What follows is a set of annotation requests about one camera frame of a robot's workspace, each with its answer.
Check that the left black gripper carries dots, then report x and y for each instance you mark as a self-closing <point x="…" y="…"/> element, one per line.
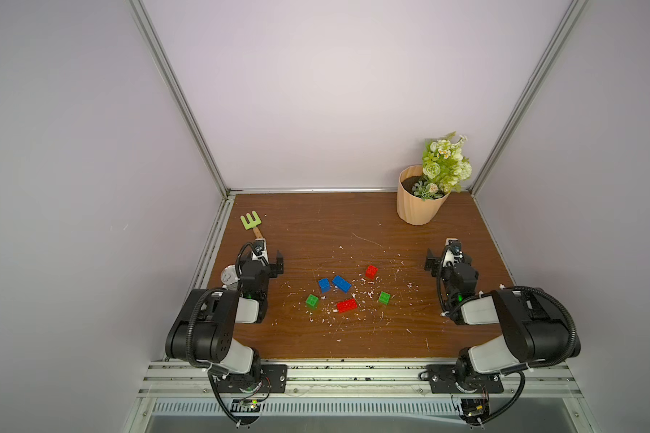
<point x="273" y="265"/>

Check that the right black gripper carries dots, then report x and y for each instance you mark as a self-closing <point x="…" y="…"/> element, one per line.
<point x="433" y="262"/>

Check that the green lego brick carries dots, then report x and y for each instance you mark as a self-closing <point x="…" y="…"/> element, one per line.
<point x="312" y="302"/>
<point x="384" y="298"/>

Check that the small blue lego brick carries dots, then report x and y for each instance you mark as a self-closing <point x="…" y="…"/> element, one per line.
<point x="324" y="285"/>

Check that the small red lego brick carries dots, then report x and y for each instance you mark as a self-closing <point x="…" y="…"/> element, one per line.
<point x="371" y="272"/>

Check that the long blue lego brick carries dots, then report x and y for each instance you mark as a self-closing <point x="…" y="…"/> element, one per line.
<point x="341" y="284"/>

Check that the long red lego brick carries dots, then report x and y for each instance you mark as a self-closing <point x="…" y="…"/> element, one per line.
<point x="348" y="305"/>

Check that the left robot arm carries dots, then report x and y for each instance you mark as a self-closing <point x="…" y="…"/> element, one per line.
<point x="203" y="332"/>

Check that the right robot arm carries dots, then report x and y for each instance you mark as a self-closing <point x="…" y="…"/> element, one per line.
<point x="537" y="330"/>

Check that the round silver metal object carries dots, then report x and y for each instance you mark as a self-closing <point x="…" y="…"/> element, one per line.
<point x="229" y="278"/>

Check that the green toy garden fork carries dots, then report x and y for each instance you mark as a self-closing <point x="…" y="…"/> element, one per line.
<point x="251" y="222"/>

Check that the beige ribbed flower pot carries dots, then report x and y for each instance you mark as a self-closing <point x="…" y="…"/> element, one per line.
<point x="410" y="208"/>

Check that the green white artificial flowers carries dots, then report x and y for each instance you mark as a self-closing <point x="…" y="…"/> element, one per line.
<point x="444" y="167"/>

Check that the left electronics board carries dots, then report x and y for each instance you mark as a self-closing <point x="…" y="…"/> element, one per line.
<point x="246" y="406"/>

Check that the electronics board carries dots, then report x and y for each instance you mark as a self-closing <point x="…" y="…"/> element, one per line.
<point x="246" y="406"/>
<point x="474" y="412"/>

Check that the right electronics board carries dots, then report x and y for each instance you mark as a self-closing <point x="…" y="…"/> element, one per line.
<point x="474" y="412"/>

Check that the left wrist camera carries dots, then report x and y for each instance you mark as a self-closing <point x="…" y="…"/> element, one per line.
<point x="259" y="250"/>

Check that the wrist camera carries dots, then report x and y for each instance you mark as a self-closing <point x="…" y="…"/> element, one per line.
<point x="259" y="250"/>
<point x="452" y="251"/>

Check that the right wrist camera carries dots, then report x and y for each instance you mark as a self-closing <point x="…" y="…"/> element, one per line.
<point x="452" y="251"/>

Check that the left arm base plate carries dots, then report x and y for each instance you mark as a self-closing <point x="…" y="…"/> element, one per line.
<point x="267" y="378"/>

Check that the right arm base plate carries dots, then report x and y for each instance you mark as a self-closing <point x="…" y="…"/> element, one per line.
<point x="446" y="379"/>

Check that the aluminium front rail frame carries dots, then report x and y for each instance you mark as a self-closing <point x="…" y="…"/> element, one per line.
<point x="348" y="387"/>

